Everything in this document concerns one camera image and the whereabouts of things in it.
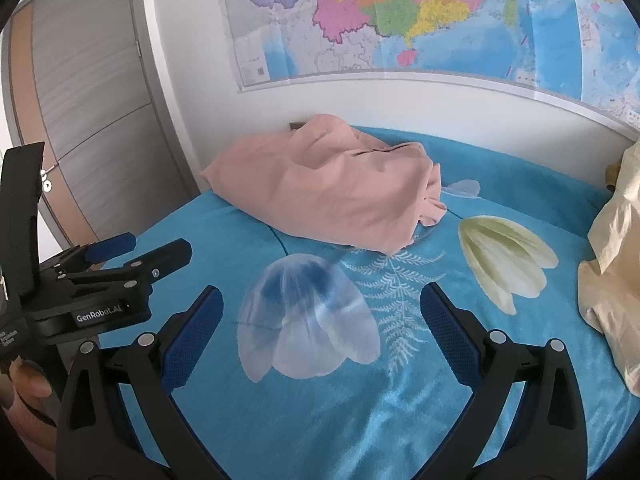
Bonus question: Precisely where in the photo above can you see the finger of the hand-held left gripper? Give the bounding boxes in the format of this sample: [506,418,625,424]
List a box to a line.
[40,232,137,282]
[37,239,194,312]

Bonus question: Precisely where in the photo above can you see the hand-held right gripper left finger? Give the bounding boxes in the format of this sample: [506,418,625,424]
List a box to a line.
[55,285,224,480]

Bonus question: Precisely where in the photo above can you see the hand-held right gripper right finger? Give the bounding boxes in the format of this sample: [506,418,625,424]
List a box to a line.
[419,282,591,480]

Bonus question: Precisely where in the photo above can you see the pink garment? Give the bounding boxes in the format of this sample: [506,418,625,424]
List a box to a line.
[200,114,447,256]

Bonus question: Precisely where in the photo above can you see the person's left hand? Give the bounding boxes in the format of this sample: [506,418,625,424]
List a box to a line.
[0,357,60,480]

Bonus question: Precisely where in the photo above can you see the blue floral bed sheet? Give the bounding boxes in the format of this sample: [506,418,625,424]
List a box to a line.
[97,125,640,480]

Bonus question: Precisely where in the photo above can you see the grey wooden door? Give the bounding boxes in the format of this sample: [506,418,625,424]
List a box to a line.
[7,0,203,261]

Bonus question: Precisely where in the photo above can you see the cream garment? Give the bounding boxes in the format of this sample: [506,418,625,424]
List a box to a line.
[577,137,640,396]

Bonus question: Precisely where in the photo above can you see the colourful wall map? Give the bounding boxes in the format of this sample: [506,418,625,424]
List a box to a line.
[218,0,640,133]

